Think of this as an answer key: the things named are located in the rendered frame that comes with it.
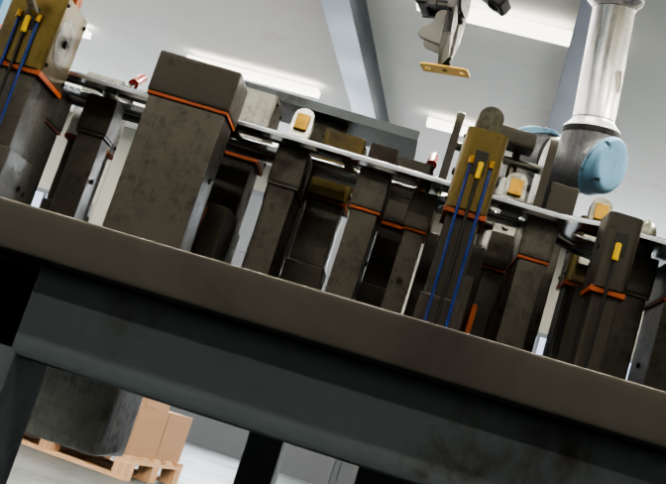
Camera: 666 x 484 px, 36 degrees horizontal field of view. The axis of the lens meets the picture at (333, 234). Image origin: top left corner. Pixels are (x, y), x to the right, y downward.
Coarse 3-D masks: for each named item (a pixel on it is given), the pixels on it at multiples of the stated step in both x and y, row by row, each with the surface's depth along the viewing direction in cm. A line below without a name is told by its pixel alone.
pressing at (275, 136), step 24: (72, 72) 157; (72, 96) 176; (120, 96) 164; (144, 96) 156; (240, 120) 155; (240, 144) 171; (264, 144) 165; (288, 144) 162; (312, 144) 154; (336, 168) 167; (360, 168) 161; (384, 168) 158; (408, 192) 168; (432, 192) 163; (504, 216) 165; (552, 216) 155; (576, 216) 150; (576, 240) 164; (648, 240) 151
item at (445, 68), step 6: (426, 66) 177; (432, 66) 175; (438, 66) 175; (444, 66) 174; (450, 66) 173; (456, 66) 173; (438, 72) 178; (444, 72) 177; (450, 72) 176; (456, 72) 175; (462, 72) 175; (468, 72) 174
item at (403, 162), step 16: (400, 160) 179; (400, 208) 177; (384, 224) 177; (400, 224) 177; (384, 240) 177; (384, 256) 176; (368, 272) 176; (384, 272) 176; (368, 288) 175; (384, 288) 175
